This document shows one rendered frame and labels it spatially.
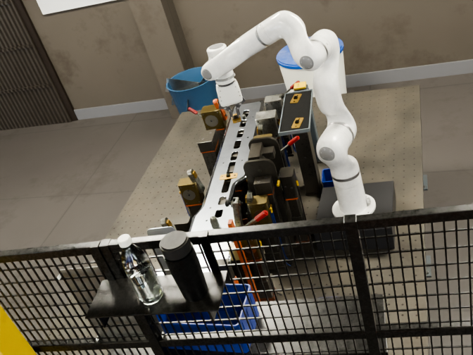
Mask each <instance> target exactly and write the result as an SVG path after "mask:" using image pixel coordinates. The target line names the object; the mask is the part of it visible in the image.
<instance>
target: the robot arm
mask: <svg viewBox="0 0 473 355"><path fill-rule="evenodd" d="M279 39H284V40H285V42H286V43H287V45H288V48H289V50H290V52H291V55H292V57H293V59H294V61H295V62H296V64H297V65H298V66H300V67H301V68H302V69H304V70H308V71H314V73H313V90H314V93H315V98H316V102H317V105H318V108H319V109H320V111H321V112H322V113H323V114H325V115H326V117H327V128H326V129H325V131H324V132H323V133H322V135H321V137H320V138H319V140H318V142H317V148H316V149H317V156H318V158H319V159H320V160H321V162H323V163H325V164H326V165H327V166H328V167H329V169H330V171H331V175H332V180H333V183H334V188H335V191H336V196H337V199H338V201H336V202H335V204H334V205H333V207H332V212H333V214H334V216H335V217H342V216H344V215H350V214H356V215H363V214H371V213H373V212H374V210H375V208H376V203H375V200H374V199H373V198H372V197H371V196H369V195H367V194H365V191H364V187H363V183H362V178H361V174H360V168H359V165H358V162H357V160H356V159H355V158H354V157H353V156H350V155H348V148H349V146H350V145H351V143H352V142H353V140H354V139H355V136H356V132H357V127H356V124H355V121H354V119H353V117H352V115H351V114H350V112H349V111H348V109H347V108H346V106H345V105H344V102H343V99H342V96H341V90H340V86H339V57H340V48H339V41H338V38H337V36H336V35H335V33H334V32H332V31H331V30H324V29H323V30H319V31H317V32H316V33H315V34H314V35H313V36H312V37H311V38H310V39H308V36H307V33H306V29H305V24H304V22H303V21H302V20H301V19H300V18H299V17H298V16H297V15H296V14H294V13H292V12H290V11H279V12H277V13H275V14H274V15H272V16H270V17H269V18H267V19H266V20H264V21H263V22H261V23H260V24H258V25H256V26H255V27H254V28H252V29H251V30H249V31H248V32H246V33H245V34H243V35H242V36H240V38H238V39H237V40H235V41H234V42H233V43H232V44H230V45H229V46H228V47H227V46H226V44H223V43H219V44H214V45H212V46H210V47H208V48H207V53H208V61H207V62H206V63H205V64H204V65H203V67H202V69H201V74H202V76H203V78H204V79H205V80H209V81H212V80H215V82H216V90H217V96H218V99H219V102H220V103H219V109H224V110H226V111H228V112H229V114H230V117H232V118H233V120H234V115H233V113H232V110H231V108H230V107H229V105H232V104H235V105H236V108H235V109H236V114H237V116H238V118H239V115H241V114H240V112H239V107H240V106H241V105H242V104H243V103H244V102H245V101H246V100H245V98H243V96H242V95H241V90H240V88H239V85H238V82H237V80H236V79H234V76H235V73H234V72H233V69H235V68H236V67H237V66H239V65H240V64H241V63H243V62H244V61H245V60H246V59H248V58H249V57H251V56H252V55H254V54H256V53H258V52H259V51H261V50H263V49H264V48H266V47H268V46H269V45H271V44H273V43H275V42H276V41H278V40H279Z"/></svg>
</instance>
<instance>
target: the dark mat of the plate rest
mask: <svg viewBox="0 0 473 355"><path fill-rule="evenodd" d="M311 93H312V90H310V91H306V92H298V93H293V94H286V97H285V102H284V110H283V114H282V122H281V127H280V132H286V131H291V130H300V129H306V128H308V126H309V117H310V101H311ZM295 94H302V95H301V98H300V99H299V101H298V103H294V104H290V102H291V100H292V98H293V96H294V95H295ZM296 118H303V122H302V123H301V126H300V127H299V128H291V126H292V125H293V123H294V121H295V119H296Z"/></svg>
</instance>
